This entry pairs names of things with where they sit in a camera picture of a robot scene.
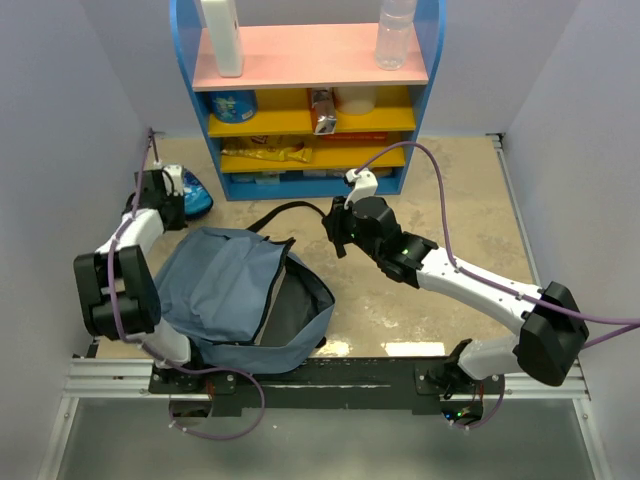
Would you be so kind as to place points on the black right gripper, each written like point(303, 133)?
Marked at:
point(334, 222)

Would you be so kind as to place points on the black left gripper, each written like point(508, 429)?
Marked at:
point(179, 223)

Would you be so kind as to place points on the blue cartoon pencil case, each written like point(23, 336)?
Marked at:
point(197, 200)

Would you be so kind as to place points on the blue-grey fabric backpack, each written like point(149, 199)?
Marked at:
point(242, 300)

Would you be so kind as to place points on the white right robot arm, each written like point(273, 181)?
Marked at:
point(545, 336)

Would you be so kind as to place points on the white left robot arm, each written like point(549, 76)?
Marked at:
point(117, 293)

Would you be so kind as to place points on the yellow chips bag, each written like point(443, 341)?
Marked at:
point(278, 148)

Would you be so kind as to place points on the flat red box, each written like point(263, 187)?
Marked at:
point(358, 137)

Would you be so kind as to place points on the white items on bottom shelf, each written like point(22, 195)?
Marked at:
point(277, 177)

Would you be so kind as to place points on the blue cylindrical snack can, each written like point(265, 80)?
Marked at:
point(233, 106)

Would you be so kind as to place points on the translucent white plastic cup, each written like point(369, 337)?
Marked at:
point(355, 100)

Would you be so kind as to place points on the red and silver snack box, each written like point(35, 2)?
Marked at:
point(323, 112)

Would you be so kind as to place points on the blue wooden shelf unit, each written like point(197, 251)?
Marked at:
point(282, 63)

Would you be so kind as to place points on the white rectangular bottle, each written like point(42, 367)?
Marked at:
point(223, 27)

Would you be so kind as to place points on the clear plastic water bottle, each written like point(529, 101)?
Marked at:
point(393, 36)

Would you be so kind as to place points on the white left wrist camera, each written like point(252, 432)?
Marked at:
point(173, 175)

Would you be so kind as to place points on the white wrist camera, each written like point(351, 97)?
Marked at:
point(173, 175)
point(363, 183)

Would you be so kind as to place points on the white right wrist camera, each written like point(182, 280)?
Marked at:
point(363, 183)

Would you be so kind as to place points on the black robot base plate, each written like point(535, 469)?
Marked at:
point(228, 394)

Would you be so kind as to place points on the aluminium front frame rail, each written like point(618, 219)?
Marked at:
point(136, 378)

